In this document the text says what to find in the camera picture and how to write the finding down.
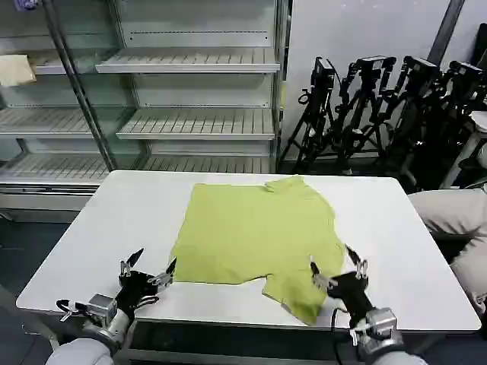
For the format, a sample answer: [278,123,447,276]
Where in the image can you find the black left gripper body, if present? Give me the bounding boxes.
[113,269,169,317]

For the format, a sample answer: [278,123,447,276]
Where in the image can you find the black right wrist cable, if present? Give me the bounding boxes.
[329,306,345,334]

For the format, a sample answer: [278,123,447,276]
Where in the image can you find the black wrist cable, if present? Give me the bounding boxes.
[56,299,91,322]
[329,306,345,334]

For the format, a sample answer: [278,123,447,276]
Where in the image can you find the empty metal shelf unit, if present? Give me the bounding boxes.
[94,0,291,174]

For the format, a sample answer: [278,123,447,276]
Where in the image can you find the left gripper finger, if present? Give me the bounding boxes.
[119,248,145,278]
[147,256,179,293]

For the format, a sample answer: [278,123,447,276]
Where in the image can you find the person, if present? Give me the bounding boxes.
[406,181,487,316]

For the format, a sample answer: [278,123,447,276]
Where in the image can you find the beige paper package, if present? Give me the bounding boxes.
[0,54,38,87]

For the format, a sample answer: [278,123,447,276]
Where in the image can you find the yellow-green shirt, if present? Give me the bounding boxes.
[168,174,347,326]

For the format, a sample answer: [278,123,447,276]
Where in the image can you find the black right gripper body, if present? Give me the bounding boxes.
[326,271,377,325]

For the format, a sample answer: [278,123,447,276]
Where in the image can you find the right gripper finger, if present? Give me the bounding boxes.
[309,261,339,293]
[343,244,371,281]

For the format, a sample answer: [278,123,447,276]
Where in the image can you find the grey wall conduit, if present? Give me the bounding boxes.
[428,0,467,58]

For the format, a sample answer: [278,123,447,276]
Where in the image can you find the grey metal pole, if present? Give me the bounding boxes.
[46,0,118,173]

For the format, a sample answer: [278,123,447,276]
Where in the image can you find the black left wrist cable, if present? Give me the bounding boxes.
[56,299,91,322]

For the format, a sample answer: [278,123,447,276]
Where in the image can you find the glass-fronted metal shelf unit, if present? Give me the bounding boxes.
[0,0,126,224]

